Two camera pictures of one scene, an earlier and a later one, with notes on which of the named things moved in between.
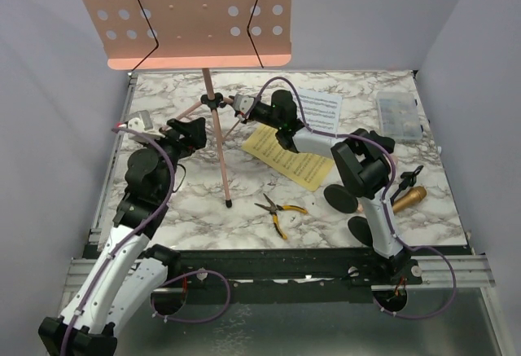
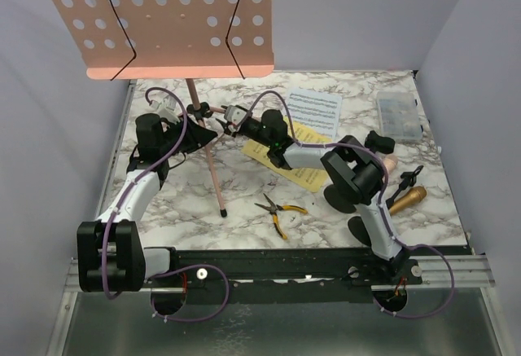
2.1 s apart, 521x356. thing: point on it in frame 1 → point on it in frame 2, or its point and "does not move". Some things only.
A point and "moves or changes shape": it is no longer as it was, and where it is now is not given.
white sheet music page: (321, 111) does not move
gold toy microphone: (413, 197) does not move
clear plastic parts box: (399, 116) does not move
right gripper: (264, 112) → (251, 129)
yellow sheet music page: (308, 170) does not move
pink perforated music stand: (190, 17) moves or changes shape
